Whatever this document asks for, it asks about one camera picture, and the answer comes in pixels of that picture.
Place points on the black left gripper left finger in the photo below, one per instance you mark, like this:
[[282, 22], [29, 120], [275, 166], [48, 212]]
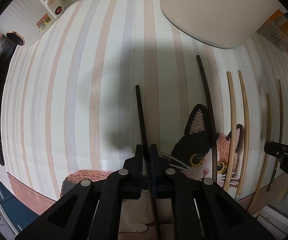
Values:
[[133, 180]]

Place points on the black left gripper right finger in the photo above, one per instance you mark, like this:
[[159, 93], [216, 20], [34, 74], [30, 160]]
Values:
[[165, 179]]

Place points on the black chopstick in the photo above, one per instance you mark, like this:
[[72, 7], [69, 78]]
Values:
[[147, 160]]

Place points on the thin dark bamboo chopstick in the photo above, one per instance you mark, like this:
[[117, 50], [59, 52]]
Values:
[[281, 127]]

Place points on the cat shaped knitted coaster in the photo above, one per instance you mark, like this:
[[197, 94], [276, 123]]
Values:
[[192, 155]]

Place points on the light wooden chopstick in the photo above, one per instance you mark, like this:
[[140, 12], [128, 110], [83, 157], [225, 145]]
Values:
[[245, 137], [233, 132]]

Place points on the dark brown chopstick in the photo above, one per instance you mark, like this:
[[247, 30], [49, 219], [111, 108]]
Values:
[[211, 119]]

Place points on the striped table mat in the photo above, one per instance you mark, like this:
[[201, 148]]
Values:
[[69, 99]]

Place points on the blue cabinet front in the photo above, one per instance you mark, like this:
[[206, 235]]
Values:
[[18, 213]]

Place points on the orange labelled sauce bottle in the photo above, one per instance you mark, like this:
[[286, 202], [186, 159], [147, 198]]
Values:
[[275, 30]]

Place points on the cream utensil holder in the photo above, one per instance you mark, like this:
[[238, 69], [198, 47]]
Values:
[[225, 24]]

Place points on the pink white electric kettle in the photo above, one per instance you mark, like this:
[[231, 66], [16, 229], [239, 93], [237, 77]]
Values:
[[26, 21]]

